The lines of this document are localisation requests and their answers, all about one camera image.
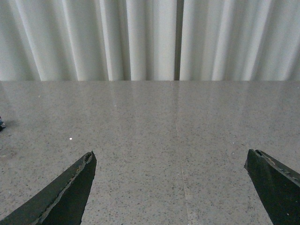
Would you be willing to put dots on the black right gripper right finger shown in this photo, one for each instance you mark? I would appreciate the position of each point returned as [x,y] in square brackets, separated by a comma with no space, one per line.
[277,185]

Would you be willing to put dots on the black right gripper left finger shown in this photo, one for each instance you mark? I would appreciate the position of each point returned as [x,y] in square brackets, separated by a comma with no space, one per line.
[63,201]

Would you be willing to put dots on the small dark object at edge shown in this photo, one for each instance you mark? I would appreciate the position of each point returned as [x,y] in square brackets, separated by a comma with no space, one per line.
[2,124]

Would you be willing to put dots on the white pleated curtain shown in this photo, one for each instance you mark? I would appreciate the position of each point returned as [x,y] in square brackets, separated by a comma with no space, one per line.
[159,40]

